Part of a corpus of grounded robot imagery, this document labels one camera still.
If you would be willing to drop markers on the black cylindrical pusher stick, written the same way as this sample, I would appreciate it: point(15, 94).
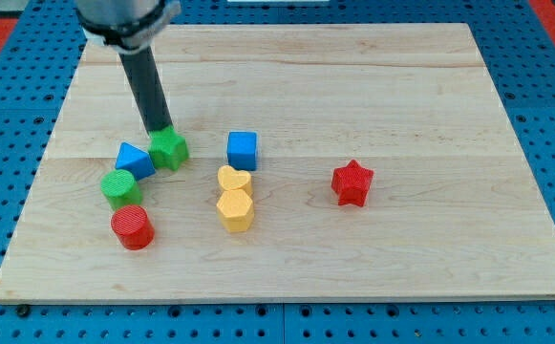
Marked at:
point(144, 80)

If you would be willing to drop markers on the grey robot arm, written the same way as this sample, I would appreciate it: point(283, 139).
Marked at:
point(129, 27)

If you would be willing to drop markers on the green star block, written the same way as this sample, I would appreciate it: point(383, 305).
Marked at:
point(167, 148)

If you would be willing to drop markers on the yellow hexagon block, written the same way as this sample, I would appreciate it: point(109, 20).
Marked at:
point(235, 210)

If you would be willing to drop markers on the red star block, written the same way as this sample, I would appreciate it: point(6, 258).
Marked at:
point(351, 183)

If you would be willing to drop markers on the blue triangle block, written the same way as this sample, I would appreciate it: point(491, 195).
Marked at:
point(135, 161)

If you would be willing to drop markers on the green cylinder block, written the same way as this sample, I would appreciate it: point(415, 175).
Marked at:
point(120, 188)

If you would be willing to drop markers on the blue cube block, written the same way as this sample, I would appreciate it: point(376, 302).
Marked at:
point(241, 150)

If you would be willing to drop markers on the yellow heart block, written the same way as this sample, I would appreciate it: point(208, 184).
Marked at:
point(230, 178)

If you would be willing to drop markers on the red cylinder block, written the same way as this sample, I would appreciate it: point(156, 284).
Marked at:
point(132, 226)

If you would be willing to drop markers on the wooden board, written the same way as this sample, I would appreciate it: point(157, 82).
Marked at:
point(453, 213)

